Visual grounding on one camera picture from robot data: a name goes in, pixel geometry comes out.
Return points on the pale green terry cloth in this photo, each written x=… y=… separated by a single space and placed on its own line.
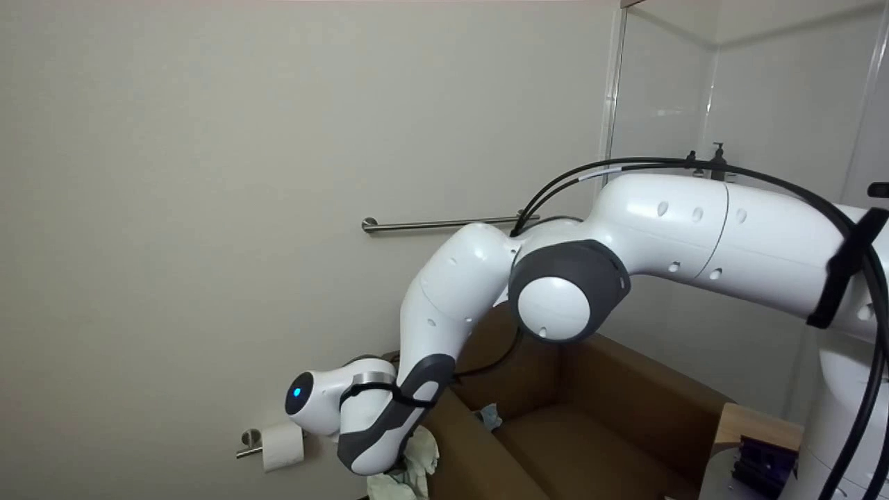
x=405 y=477

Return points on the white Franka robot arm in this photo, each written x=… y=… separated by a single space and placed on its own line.
x=666 y=232

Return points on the blue microfibre cloth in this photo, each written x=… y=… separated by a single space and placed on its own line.
x=489 y=417

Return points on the brown cardboard box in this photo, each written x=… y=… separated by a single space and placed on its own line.
x=600 y=425

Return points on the white toilet paper roll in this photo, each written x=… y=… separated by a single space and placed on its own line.
x=282 y=445

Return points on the small dark bottle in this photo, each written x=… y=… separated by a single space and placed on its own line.
x=690 y=156

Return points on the dark pump soap bottle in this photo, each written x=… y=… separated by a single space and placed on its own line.
x=716 y=153

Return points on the wooden side table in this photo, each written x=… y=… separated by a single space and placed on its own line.
x=754 y=424

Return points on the dark purple object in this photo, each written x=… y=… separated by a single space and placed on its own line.
x=764 y=461

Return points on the metal wall grab bar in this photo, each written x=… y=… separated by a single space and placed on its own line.
x=434 y=223

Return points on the black camera edge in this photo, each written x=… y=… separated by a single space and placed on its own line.
x=879 y=191

